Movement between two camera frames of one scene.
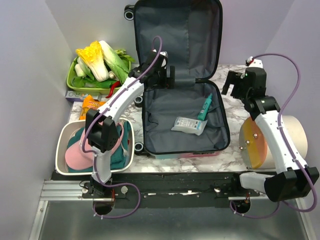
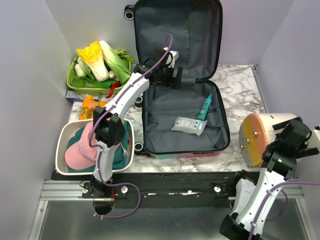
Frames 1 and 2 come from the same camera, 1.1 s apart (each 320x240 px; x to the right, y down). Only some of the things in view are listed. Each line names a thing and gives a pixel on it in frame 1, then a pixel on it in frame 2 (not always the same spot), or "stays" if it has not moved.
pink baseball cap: x=76 y=159 stays
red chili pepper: x=115 y=85 stays
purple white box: x=80 y=96 stays
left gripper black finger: x=170 y=77 -> x=177 y=80
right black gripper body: x=237 y=79 -> x=302 y=151
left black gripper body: x=161 y=73 stays
